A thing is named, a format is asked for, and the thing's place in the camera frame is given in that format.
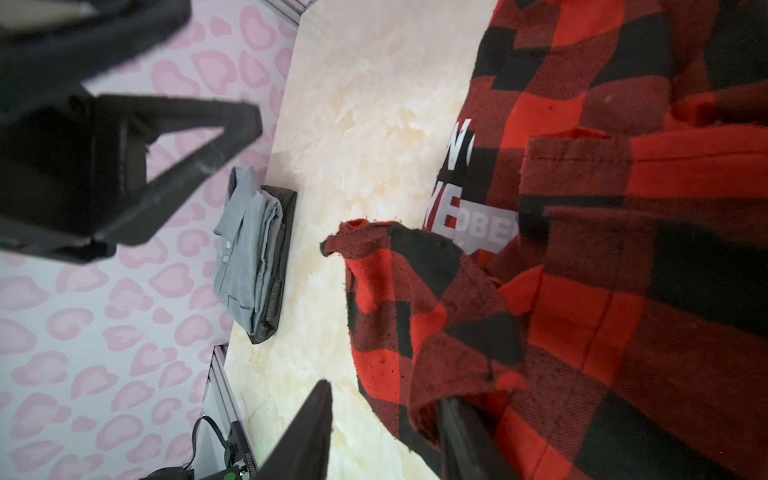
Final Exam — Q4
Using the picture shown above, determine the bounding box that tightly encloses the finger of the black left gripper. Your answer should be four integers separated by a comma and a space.
91, 95, 263, 246

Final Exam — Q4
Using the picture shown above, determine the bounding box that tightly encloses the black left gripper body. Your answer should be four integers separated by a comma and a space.
1, 1, 192, 264

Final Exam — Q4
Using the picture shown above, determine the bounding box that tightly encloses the red black plaid shirt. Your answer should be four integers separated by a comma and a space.
321, 1, 767, 479

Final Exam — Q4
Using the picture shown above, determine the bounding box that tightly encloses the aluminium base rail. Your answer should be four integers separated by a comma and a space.
204, 344, 258, 479

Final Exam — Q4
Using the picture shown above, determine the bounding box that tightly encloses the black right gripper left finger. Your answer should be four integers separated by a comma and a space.
252, 380, 333, 480

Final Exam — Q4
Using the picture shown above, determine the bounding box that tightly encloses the folded grey shirt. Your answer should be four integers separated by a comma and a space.
214, 167, 283, 344

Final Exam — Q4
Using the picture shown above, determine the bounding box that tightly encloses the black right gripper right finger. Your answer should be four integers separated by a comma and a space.
438, 397, 519, 480

